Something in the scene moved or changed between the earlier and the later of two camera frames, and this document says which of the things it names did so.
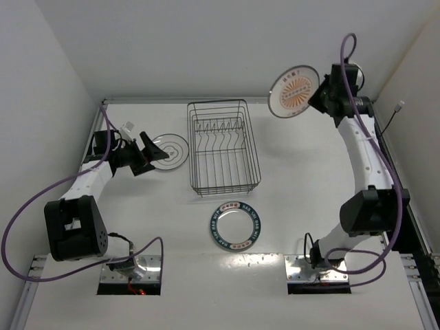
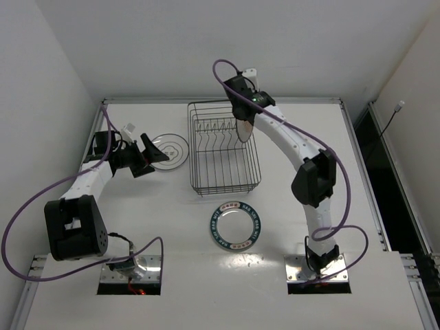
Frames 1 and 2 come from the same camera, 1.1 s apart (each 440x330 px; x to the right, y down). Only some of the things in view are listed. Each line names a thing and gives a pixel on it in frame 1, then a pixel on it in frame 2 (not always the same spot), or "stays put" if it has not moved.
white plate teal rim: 235,227 stays put
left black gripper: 140,157 stays put
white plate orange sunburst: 291,90 -> 244,129
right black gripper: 327,95 -> 243,112
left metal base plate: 150,262 stays put
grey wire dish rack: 223,155 stays put
